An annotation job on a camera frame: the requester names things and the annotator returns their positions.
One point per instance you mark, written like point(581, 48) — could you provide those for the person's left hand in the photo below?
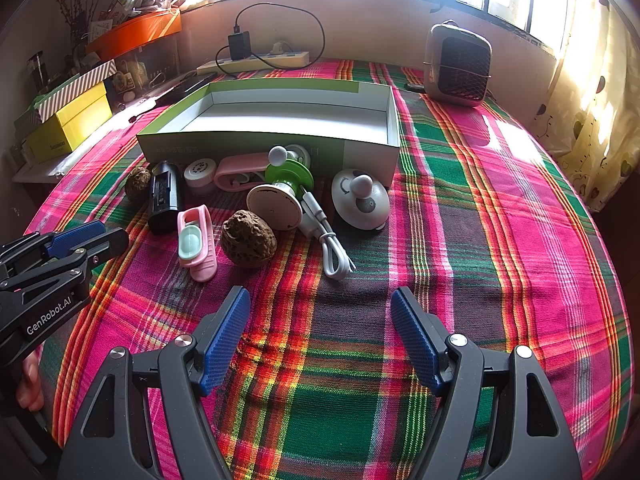
point(29, 382)

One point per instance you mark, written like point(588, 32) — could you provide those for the yellow box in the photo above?
point(85, 120)

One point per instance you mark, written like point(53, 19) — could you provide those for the plaid blanket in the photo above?
point(450, 260)

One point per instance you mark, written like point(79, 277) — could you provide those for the flat yellow-green box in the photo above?
point(47, 146)

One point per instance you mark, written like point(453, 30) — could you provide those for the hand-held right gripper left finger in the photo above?
point(227, 340)

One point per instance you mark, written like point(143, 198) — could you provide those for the clear plastic container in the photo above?
point(150, 62)

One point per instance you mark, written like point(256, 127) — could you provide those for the small brown walnut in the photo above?
point(137, 185)

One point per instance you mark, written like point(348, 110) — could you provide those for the cream power strip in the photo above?
point(287, 60)

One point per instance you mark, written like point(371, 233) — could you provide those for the black rectangular device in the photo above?
point(165, 200)

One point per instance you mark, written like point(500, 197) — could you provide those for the striped box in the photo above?
point(75, 87)

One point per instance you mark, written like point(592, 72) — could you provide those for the orange tray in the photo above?
point(135, 35)

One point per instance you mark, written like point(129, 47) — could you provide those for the green and white cardboard box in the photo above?
point(300, 115)

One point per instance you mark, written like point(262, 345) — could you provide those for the white plug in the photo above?
point(281, 47)

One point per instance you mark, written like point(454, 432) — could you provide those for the pink clip with mint insert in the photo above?
point(197, 260)

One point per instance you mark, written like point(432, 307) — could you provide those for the large brown walnut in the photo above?
point(247, 236)

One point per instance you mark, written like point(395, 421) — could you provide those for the dark glass jar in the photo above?
point(37, 72)

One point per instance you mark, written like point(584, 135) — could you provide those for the green and white suction holder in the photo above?
point(275, 207)

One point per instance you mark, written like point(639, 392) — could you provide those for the black charger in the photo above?
point(239, 46)

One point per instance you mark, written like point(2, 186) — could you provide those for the white knob gadget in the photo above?
point(278, 155)

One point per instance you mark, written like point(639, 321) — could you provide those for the dried branches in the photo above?
point(75, 15)

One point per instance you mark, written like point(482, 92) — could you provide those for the cream patterned curtain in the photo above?
point(590, 110)

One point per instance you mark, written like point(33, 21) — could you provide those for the grey space heater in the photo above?
point(460, 65)

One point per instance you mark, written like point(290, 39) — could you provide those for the long pink plastic case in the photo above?
point(235, 167)

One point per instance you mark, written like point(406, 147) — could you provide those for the small black object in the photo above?
point(414, 86)

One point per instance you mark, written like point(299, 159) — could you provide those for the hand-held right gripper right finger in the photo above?
point(415, 335)

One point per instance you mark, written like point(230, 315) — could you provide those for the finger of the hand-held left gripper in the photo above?
point(107, 244)
point(75, 237)

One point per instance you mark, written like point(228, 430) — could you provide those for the white round perforated cap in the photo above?
point(200, 172)

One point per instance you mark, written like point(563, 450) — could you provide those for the white dome device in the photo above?
point(360, 205)

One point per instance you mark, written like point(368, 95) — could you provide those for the black tablet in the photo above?
point(190, 87)

